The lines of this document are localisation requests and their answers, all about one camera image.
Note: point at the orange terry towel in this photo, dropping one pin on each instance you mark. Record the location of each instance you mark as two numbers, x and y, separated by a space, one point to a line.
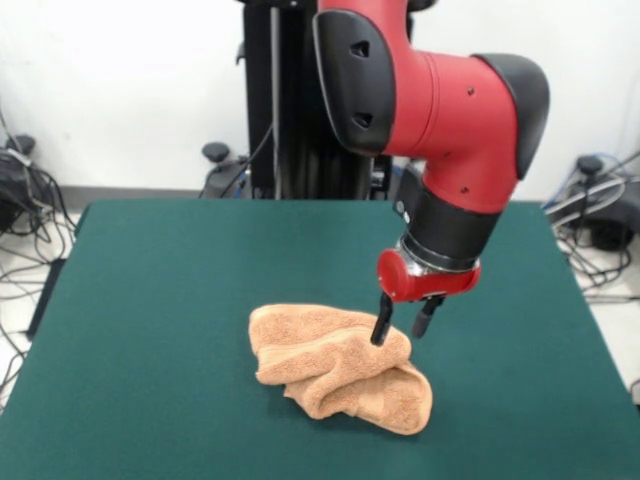
340 380

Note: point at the black pedestal foot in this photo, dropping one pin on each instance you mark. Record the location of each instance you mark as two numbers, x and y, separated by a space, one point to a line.
607 230
15 180
216 151

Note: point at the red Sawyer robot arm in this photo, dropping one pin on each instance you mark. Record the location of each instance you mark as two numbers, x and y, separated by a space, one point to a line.
450 125

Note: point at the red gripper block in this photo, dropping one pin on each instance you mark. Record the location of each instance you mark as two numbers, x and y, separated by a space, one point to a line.
395 277

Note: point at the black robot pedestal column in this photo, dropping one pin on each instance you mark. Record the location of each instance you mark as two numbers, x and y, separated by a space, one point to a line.
280 100

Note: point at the dark green table cloth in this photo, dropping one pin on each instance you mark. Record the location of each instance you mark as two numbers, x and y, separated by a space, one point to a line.
150 300

